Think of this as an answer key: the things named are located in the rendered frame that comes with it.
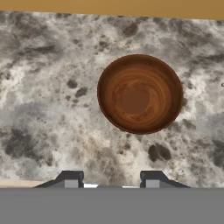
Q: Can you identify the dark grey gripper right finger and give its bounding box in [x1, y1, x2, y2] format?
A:
[139, 170, 191, 189]

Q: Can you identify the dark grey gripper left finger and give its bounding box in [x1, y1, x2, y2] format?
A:
[33, 170, 85, 189]

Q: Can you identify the brown wooden bowl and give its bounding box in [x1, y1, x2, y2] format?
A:
[96, 53, 185, 136]

